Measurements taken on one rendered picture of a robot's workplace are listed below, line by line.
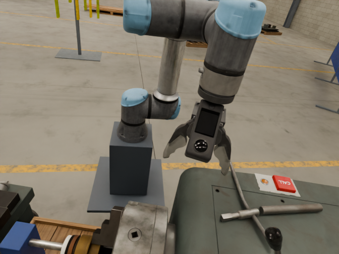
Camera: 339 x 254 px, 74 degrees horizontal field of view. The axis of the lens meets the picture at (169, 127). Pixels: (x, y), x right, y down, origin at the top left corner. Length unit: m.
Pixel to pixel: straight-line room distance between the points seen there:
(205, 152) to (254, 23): 0.22
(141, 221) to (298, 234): 0.43
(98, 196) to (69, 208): 0.93
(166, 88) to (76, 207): 1.55
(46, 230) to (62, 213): 1.13
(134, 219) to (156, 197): 0.67
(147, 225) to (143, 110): 0.52
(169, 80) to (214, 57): 0.56
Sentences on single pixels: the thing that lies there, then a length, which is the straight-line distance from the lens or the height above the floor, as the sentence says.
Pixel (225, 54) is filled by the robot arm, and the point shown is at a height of 1.69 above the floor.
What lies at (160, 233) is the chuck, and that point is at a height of 1.24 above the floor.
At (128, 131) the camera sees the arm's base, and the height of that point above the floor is 1.16.
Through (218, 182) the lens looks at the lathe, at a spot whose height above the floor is 1.26.
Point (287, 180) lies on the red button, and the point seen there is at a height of 1.27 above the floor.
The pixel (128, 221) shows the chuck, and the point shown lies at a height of 1.24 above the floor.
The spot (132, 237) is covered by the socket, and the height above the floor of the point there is 1.21.
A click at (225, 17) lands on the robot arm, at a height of 1.74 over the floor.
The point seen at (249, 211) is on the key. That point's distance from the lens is 0.70.
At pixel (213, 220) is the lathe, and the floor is 1.26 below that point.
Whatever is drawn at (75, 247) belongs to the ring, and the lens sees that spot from 0.77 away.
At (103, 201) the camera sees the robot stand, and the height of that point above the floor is 0.75.
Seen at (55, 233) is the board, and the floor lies 0.89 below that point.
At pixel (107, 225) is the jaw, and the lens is 0.74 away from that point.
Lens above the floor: 1.79
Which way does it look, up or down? 34 degrees down
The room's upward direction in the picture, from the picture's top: 10 degrees clockwise
